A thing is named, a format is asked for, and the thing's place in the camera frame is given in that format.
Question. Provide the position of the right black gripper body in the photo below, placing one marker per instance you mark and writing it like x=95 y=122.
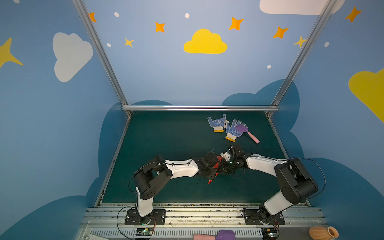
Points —
x=229 y=160

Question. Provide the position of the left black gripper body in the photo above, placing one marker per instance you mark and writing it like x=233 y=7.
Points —
x=214 y=167

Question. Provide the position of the red square paper sheet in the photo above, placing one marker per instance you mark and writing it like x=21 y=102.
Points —
x=215 y=169

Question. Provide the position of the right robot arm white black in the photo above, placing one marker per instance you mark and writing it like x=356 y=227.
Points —
x=295 y=182

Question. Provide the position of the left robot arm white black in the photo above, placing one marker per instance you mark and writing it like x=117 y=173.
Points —
x=151 y=178

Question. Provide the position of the right blue dotted work glove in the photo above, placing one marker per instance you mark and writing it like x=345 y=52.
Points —
x=232 y=132

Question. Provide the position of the blue dotted work glove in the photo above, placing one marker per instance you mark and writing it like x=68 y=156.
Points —
x=218 y=125
x=232 y=132

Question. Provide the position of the purple pink brush on table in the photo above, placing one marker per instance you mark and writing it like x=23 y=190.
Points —
x=245 y=129

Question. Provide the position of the left blue dotted work glove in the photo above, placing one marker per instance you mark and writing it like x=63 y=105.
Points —
x=218 y=125

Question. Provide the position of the pink purple brush front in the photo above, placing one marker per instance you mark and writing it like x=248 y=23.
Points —
x=222 y=235

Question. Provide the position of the right green circuit board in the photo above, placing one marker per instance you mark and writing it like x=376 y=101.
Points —
x=269 y=234

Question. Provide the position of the green circuit board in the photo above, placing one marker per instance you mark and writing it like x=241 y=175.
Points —
x=144 y=232
x=269 y=234

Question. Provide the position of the left green circuit board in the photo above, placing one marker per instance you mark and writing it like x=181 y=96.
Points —
x=144 y=232

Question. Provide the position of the terracotta ribbed vase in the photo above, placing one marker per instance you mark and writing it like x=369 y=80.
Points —
x=322 y=233

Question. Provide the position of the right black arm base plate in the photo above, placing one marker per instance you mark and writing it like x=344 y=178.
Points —
x=261 y=217

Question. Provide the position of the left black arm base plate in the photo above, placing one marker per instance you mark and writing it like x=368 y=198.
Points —
x=155 y=217

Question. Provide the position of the right aluminium frame post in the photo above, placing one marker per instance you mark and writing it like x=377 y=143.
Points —
x=305 y=50

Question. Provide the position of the aluminium frame post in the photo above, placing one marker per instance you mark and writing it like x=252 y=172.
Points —
x=305 y=50
x=91 y=30

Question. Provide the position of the rear aluminium frame bar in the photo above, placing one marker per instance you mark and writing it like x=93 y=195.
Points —
x=199 y=108

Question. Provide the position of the front aluminium rail base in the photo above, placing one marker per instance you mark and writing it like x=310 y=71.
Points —
x=182 y=221

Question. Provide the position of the left aluminium frame post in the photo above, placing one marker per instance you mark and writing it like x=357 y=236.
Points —
x=91 y=30

